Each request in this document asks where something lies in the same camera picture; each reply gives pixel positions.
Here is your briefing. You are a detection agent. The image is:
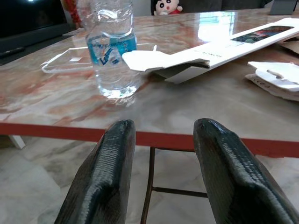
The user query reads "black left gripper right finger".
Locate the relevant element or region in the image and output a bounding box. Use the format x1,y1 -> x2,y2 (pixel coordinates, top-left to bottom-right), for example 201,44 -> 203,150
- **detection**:
192,118 -> 299,224

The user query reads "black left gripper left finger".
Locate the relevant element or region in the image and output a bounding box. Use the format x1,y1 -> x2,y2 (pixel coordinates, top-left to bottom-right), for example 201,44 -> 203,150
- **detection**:
54,119 -> 137,224

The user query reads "clear plastic water bottle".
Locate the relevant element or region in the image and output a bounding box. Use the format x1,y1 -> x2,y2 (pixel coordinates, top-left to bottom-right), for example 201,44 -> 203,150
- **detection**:
85,0 -> 142,99

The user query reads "small white card packet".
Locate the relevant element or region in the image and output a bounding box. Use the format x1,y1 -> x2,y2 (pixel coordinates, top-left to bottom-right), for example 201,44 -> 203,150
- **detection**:
244,61 -> 299,102

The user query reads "clear plastic packaging tray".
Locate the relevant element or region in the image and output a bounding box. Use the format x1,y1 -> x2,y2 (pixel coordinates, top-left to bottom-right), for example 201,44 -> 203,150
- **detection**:
41,42 -> 158,75

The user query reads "long flat white box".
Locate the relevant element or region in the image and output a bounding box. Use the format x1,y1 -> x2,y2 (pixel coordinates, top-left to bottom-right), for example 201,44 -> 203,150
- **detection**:
121,17 -> 299,85

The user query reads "black TV console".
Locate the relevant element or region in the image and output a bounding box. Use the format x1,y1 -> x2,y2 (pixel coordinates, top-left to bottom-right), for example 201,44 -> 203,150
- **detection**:
0,28 -> 81,67

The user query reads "red patterned decoration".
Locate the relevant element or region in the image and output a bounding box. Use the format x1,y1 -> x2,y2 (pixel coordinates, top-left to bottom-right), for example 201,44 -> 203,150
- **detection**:
61,0 -> 83,29

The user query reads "black flat screen TV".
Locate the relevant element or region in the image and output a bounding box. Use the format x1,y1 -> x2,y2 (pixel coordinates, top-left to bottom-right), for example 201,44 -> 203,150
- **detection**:
0,0 -> 72,47

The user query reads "dark grey sofa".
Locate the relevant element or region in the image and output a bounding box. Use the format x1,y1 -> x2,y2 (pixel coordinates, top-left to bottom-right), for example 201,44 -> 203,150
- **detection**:
181,0 -> 274,14

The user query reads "cartoon boy plush toy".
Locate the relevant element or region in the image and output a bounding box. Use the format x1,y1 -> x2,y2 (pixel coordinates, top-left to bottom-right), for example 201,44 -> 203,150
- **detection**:
152,0 -> 184,17

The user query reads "grey box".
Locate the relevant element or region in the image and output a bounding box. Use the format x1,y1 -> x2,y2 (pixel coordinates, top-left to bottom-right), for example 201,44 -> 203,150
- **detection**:
271,0 -> 298,16

